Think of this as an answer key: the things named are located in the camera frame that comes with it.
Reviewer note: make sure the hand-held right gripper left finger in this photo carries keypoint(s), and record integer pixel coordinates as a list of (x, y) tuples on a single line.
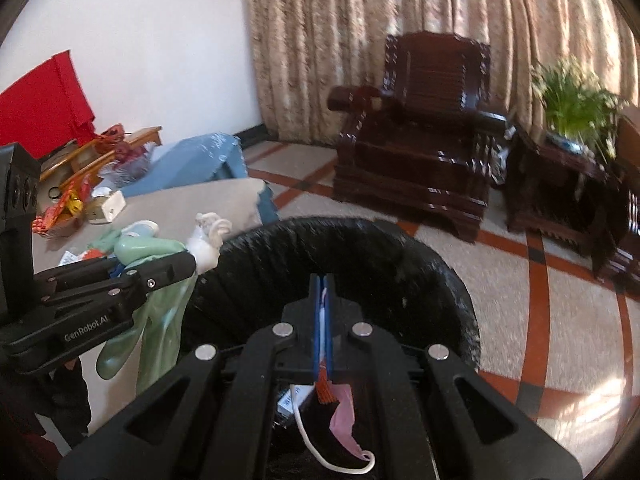
[(316, 320)]

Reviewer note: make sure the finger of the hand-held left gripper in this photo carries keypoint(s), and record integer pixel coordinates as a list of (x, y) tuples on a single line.
[(170, 266)]

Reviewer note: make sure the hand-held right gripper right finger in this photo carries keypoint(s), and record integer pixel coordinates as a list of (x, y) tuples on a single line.
[(329, 287)]

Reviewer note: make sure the black trash bin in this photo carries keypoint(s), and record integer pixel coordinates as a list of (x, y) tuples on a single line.
[(350, 255)]

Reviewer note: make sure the white tissue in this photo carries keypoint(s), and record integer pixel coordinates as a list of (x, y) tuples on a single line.
[(207, 245)]

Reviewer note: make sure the green rubber glove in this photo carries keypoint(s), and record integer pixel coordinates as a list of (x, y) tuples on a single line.
[(160, 330)]

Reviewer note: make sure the red orange wrapper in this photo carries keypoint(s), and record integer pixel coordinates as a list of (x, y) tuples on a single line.
[(325, 390)]

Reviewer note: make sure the pink face mask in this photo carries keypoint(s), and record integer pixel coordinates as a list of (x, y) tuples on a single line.
[(345, 420)]

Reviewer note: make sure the yellow snack packet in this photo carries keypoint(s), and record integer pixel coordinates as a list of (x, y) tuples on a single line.
[(75, 205)]

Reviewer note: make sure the large red dotted snack packet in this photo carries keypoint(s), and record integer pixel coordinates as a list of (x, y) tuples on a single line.
[(75, 192)]

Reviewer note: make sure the white paper scrap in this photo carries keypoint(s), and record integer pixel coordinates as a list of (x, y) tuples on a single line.
[(72, 258)]

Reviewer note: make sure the white barcode package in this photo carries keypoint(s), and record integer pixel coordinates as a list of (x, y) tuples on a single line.
[(290, 402)]

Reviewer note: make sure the tissue box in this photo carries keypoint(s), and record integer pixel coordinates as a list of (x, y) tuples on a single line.
[(106, 207)]

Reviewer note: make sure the red cloth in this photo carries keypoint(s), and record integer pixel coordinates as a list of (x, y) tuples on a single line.
[(40, 105)]

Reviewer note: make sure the blue tablecloth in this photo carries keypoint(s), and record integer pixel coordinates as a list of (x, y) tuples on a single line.
[(200, 157)]

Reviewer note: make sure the red plastic bag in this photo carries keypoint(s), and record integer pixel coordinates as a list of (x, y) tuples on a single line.
[(111, 136)]

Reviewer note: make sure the dark wooden armchair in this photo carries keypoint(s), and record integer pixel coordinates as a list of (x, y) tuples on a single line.
[(420, 150), (627, 210)]

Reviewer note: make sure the dark wooden side table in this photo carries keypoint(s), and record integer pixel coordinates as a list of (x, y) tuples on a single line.
[(555, 190)]

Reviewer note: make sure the beige patterned curtain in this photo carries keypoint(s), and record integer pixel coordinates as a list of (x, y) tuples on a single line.
[(350, 25)]

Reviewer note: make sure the green potted plant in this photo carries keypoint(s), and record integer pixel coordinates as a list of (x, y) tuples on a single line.
[(575, 105)]

